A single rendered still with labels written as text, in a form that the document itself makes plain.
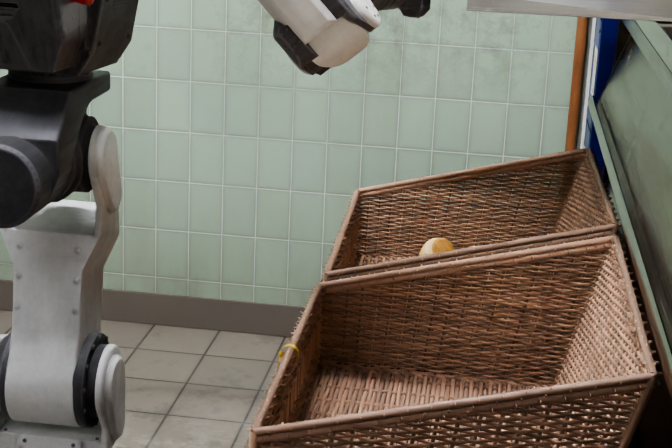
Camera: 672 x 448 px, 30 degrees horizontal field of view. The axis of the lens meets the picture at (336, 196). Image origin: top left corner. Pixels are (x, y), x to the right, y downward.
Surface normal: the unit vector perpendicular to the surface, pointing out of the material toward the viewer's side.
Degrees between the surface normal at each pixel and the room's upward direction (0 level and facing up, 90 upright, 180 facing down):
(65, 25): 90
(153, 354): 0
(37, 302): 80
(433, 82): 90
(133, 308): 90
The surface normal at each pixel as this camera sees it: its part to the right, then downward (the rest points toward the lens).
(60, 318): -0.11, 0.08
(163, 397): 0.04, -0.96
